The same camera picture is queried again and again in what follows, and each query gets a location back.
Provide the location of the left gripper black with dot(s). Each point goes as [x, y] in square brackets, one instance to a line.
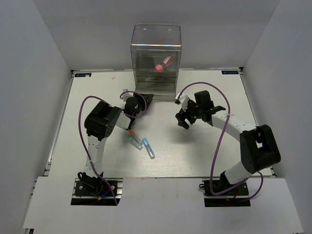
[145, 98]

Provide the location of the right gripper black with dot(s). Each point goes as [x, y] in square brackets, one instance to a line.
[182, 116]

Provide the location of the orange capped marker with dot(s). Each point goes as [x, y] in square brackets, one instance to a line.
[135, 136]

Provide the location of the pink capped red stapler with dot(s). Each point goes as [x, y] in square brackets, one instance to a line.
[161, 67]

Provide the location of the green capped marker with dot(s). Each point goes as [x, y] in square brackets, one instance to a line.
[133, 142]

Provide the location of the clear acrylic drawer organizer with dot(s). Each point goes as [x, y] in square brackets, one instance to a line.
[151, 43]

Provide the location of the blue capped marker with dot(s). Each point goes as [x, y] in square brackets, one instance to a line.
[148, 148]

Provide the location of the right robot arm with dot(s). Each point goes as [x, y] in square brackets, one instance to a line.
[258, 148]

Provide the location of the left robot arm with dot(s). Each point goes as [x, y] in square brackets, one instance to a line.
[99, 125]

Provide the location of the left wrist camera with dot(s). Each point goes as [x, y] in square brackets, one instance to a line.
[125, 95]

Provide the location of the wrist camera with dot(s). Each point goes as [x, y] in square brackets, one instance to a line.
[182, 99]
[125, 95]

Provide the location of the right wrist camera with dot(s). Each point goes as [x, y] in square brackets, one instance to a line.
[182, 99]

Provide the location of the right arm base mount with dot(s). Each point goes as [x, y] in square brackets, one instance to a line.
[237, 197]

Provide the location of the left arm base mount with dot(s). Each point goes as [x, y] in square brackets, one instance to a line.
[84, 195]

